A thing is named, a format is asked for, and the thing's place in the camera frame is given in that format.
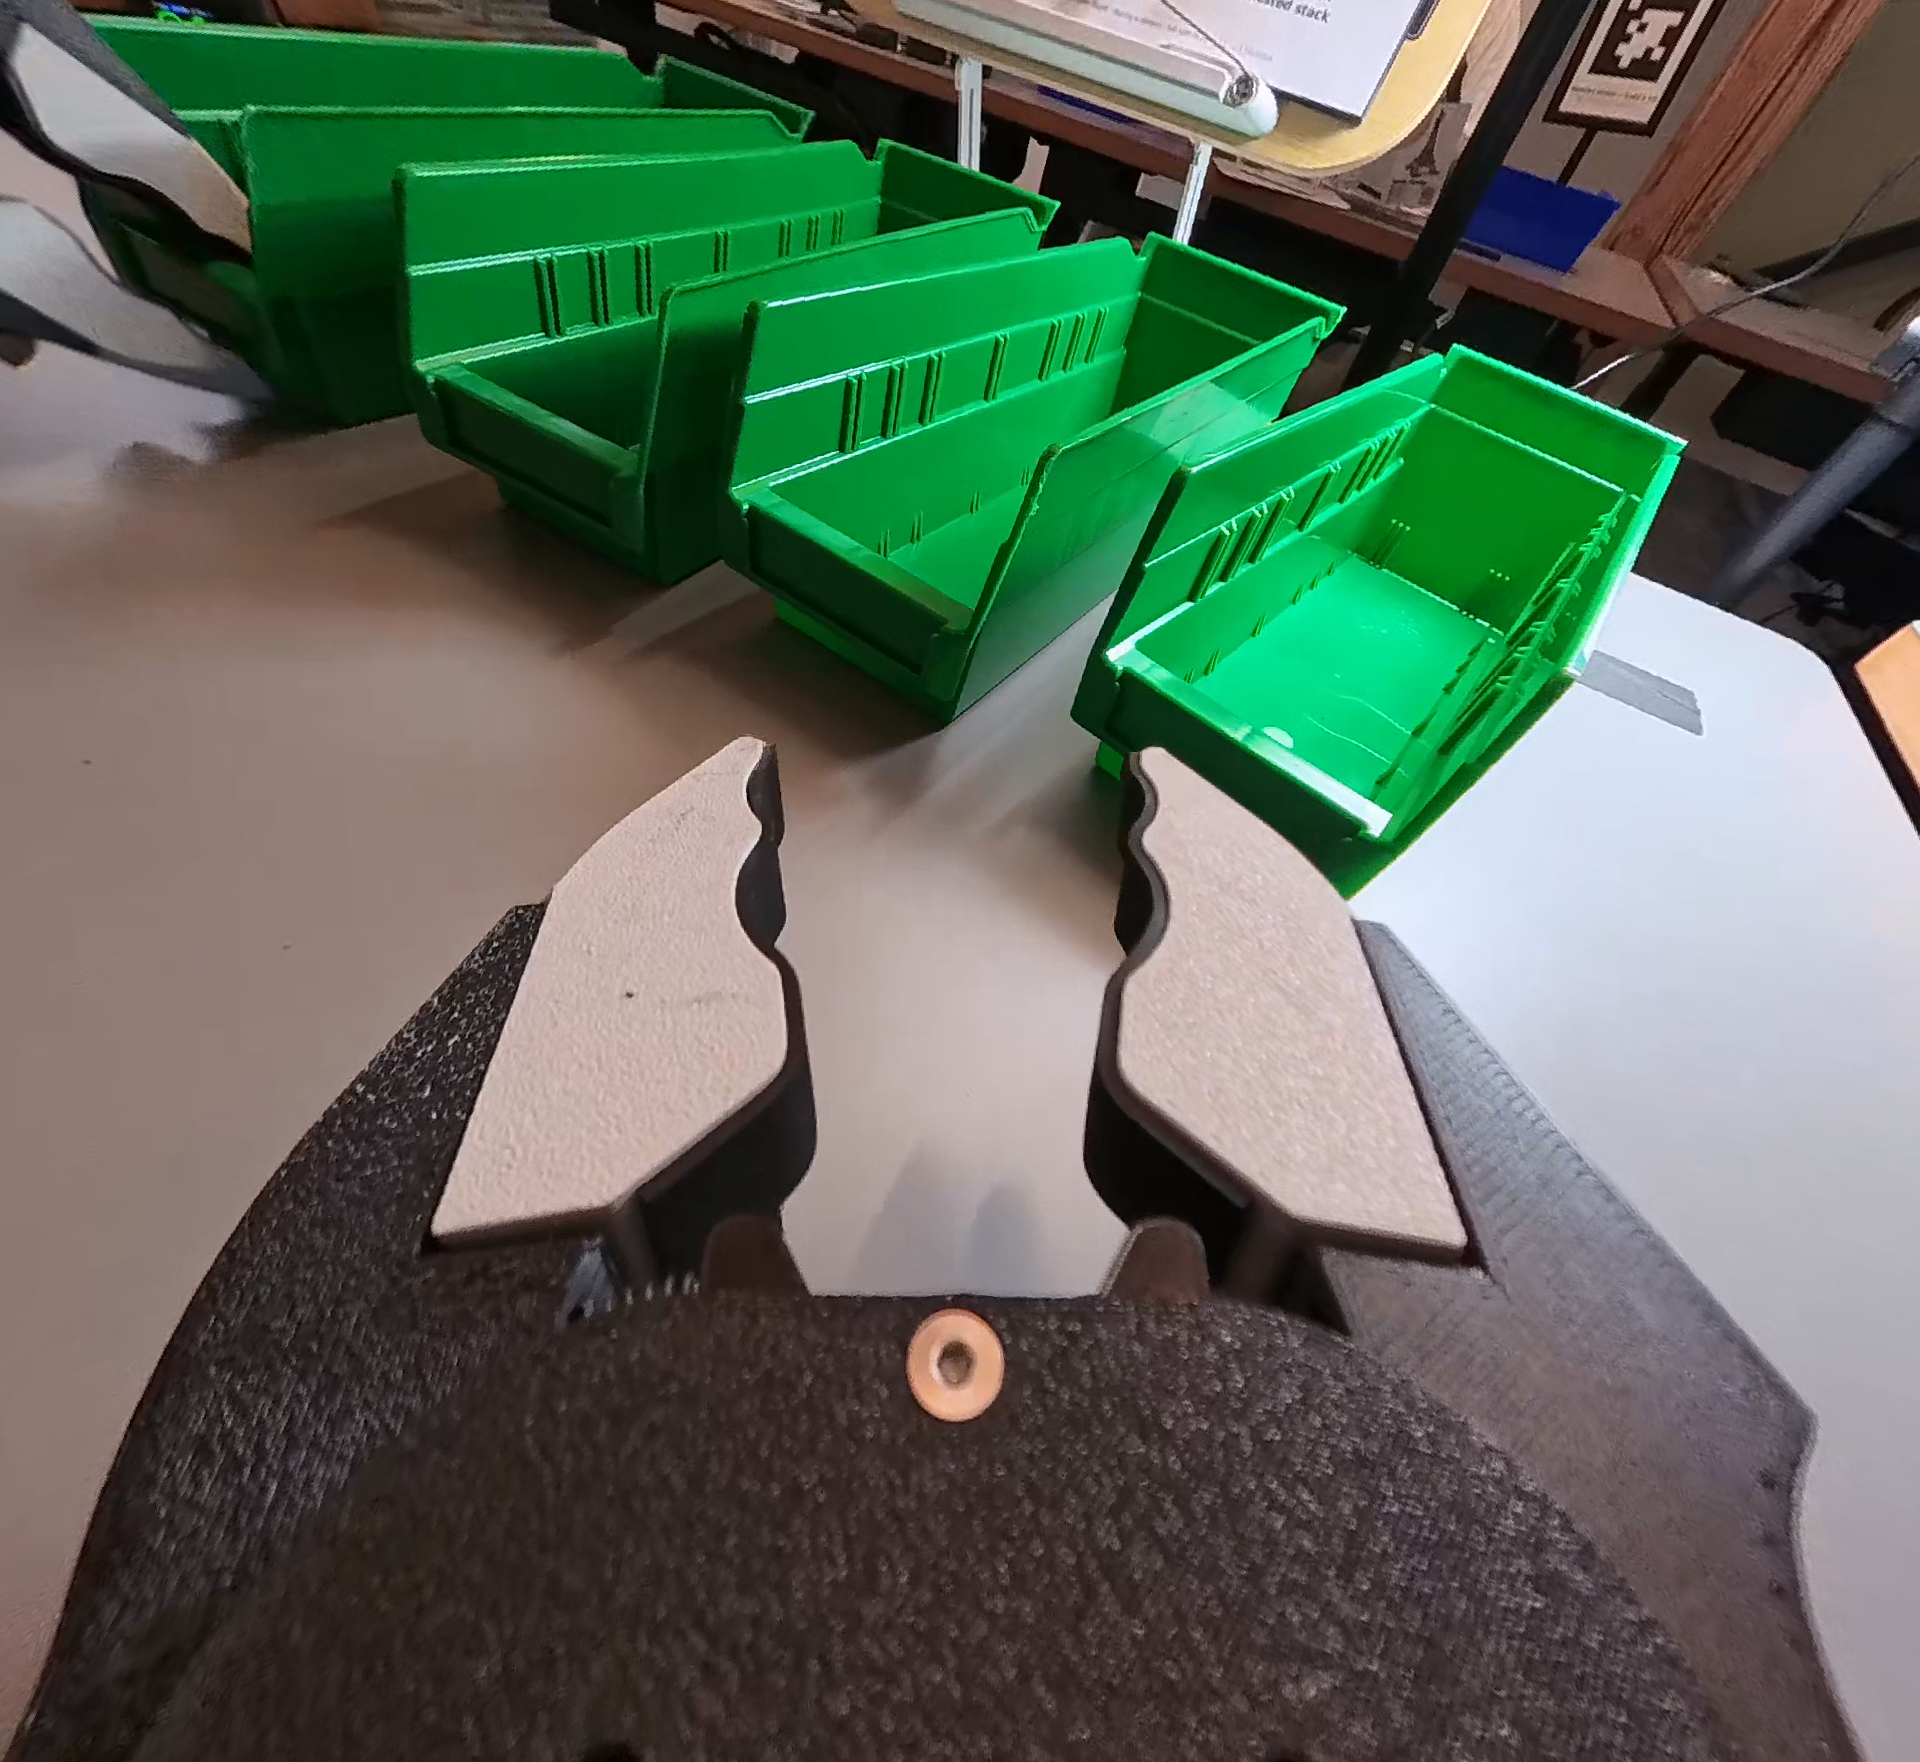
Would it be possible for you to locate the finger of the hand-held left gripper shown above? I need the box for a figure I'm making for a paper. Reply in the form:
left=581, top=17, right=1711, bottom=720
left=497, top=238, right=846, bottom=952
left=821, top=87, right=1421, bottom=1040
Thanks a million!
left=0, top=0, right=254, bottom=252
left=0, top=194, right=277, bottom=412

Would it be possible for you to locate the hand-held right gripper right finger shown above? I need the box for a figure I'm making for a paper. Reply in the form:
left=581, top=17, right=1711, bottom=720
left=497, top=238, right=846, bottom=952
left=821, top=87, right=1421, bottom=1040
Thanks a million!
left=1082, top=744, right=1474, bottom=1303

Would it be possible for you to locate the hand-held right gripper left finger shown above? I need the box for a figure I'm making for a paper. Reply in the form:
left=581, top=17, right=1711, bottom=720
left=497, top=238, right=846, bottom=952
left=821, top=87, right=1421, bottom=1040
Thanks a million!
left=430, top=736, right=822, bottom=1269

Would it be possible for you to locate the green plastic bin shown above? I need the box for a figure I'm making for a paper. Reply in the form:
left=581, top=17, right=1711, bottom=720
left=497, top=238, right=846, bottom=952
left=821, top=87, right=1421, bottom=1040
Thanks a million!
left=1069, top=344, right=1687, bottom=902
left=83, top=10, right=819, bottom=430
left=718, top=233, right=1346, bottom=723
left=392, top=138, right=1064, bottom=587

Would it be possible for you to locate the grey desk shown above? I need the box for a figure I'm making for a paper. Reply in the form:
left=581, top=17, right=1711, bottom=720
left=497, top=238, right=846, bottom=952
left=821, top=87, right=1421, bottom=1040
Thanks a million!
left=0, top=133, right=1920, bottom=1762

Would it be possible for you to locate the blue box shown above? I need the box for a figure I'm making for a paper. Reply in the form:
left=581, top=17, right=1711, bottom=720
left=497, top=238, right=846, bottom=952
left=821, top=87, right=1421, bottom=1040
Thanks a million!
left=1462, top=164, right=1626, bottom=277

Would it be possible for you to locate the black metal pole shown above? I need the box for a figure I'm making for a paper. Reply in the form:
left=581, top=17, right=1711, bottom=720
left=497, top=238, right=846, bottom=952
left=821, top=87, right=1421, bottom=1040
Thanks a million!
left=1388, top=0, right=1684, bottom=388

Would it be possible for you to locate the black and white marker sign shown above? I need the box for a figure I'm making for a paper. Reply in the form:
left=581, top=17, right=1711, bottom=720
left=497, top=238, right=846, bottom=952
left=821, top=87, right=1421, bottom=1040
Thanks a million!
left=1545, top=0, right=1757, bottom=192

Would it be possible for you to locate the wooden beam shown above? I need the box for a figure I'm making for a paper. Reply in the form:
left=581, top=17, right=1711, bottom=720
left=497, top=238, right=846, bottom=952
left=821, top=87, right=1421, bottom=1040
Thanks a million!
left=1601, top=0, right=1920, bottom=266

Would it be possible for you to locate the dark grey cable flap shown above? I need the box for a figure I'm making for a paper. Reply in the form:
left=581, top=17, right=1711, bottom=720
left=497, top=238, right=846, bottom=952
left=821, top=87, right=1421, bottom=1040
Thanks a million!
left=1574, top=649, right=1705, bottom=740

